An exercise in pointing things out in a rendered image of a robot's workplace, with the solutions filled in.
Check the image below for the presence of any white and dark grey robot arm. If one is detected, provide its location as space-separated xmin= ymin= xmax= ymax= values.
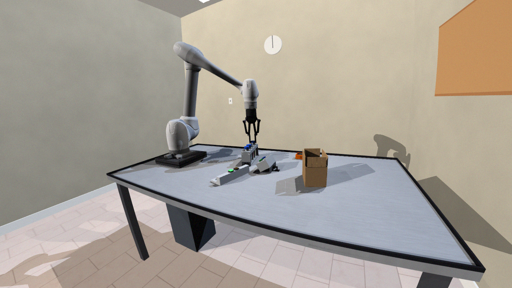
xmin=164 ymin=42 xmax=259 ymax=159

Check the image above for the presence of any white key panel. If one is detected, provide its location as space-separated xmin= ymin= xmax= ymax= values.
xmin=256 ymin=154 xmax=280 ymax=174

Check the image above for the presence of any brown cardboard box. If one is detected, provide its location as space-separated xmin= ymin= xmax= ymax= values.
xmin=302 ymin=148 xmax=328 ymax=187

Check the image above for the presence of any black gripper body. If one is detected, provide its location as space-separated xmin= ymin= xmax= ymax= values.
xmin=246 ymin=109 xmax=257 ymax=124

